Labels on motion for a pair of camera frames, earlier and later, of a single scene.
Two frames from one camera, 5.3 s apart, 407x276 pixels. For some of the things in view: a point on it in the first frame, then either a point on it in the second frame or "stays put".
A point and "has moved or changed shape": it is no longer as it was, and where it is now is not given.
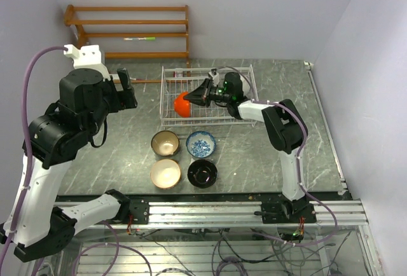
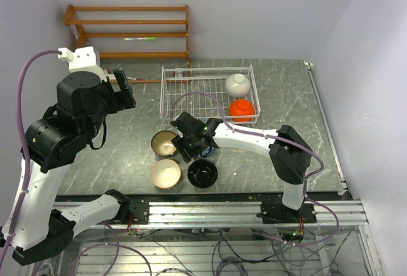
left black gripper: x=127 y=99 stays put
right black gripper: x=201 y=96 → x=187 y=153
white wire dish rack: x=177 y=81 stays put
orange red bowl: x=181 y=105 has moved or changed shape
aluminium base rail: x=236 y=214 stays put
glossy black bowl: x=202 y=173 stays put
